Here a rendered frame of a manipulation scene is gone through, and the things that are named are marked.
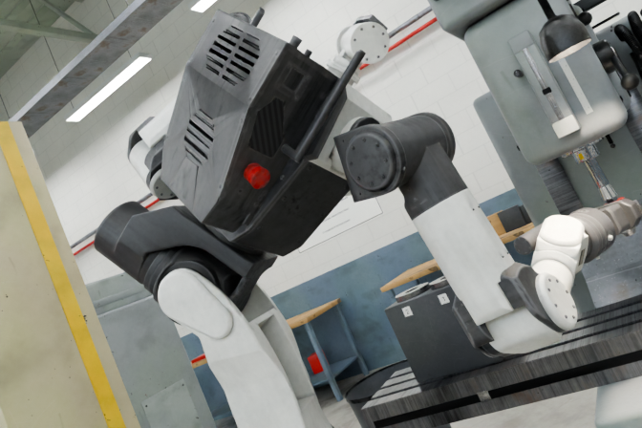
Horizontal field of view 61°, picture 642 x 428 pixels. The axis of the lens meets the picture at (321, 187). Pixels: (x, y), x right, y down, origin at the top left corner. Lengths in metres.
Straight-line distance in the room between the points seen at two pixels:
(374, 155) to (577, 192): 0.98
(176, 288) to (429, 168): 0.45
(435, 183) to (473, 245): 0.09
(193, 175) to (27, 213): 1.44
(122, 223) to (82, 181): 7.91
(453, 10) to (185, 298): 0.75
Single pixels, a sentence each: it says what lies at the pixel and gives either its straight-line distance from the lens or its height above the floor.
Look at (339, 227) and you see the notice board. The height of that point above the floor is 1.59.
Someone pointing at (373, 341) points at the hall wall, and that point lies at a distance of 6.36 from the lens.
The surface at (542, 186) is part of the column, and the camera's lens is 1.62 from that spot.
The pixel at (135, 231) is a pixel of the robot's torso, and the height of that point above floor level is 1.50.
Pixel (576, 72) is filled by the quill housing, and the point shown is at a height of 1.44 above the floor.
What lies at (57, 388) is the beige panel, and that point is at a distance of 2.10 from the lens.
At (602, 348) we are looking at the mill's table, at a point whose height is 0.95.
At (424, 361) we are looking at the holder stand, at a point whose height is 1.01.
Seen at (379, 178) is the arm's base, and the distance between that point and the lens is 0.72.
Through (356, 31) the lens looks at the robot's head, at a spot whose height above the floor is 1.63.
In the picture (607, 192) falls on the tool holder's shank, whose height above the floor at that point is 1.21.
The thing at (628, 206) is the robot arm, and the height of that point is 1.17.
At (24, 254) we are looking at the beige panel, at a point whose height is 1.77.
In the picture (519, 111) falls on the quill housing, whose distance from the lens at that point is 1.16.
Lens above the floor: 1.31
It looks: 7 degrees up
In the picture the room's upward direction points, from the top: 25 degrees counter-clockwise
